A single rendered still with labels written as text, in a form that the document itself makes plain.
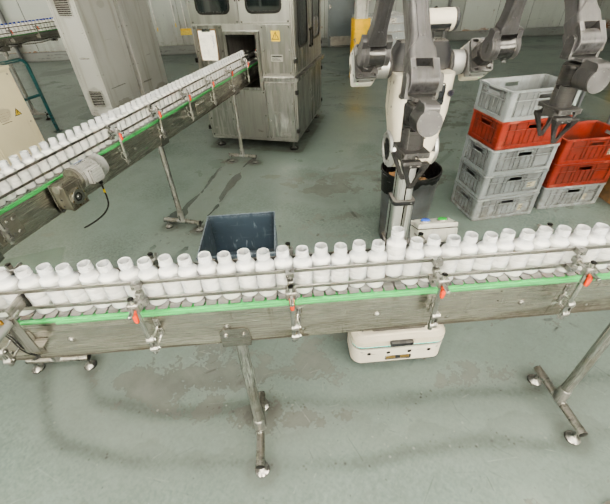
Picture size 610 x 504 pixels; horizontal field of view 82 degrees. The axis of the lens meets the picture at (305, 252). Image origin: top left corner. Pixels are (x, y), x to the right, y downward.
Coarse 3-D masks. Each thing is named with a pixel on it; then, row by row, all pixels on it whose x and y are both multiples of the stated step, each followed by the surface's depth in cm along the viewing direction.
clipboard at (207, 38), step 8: (200, 32) 398; (208, 32) 396; (200, 40) 403; (208, 40) 401; (216, 40) 399; (200, 48) 409; (208, 48) 406; (216, 48) 404; (208, 56) 412; (216, 56) 409
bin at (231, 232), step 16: (208, 224) 160; (224, 224) 164; (240, 224) 165; (256, 224) 166; (272, 224) 166; (208, 240) 157; (224, 240) 170; (240, 240) 171; (256, 240) 171; (272, 240) 172; (256, 256) 139
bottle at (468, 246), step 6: (468, 234) 109; (474, 234) 108; (468, 240) 107; (474, 240) 106; (462, 246) 109; (468, 246) 108; (474, 246) 108; (462, 252) 109; (468, 252) 108; (474, 252) 108; (462, 264) 111; (468, 264) 111; (456, 270) 114; (462, 270) 112; (468, 270) 112; (456, 276) 115; (462, 276) 114; (468, 276) 115
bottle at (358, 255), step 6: (354, 240) 106; (360, 240) 107; (354, 246) 105; (360, 246) 104; (354, 252) 106; (360, 252) 105; (366, 252) 108; (354, 258) 106; (360, 258) 106; (366, 258) 107; (354, 270) 109; (360, 270) 108; (366, 270) 111; (354, 276) 110; (360, 276) 110
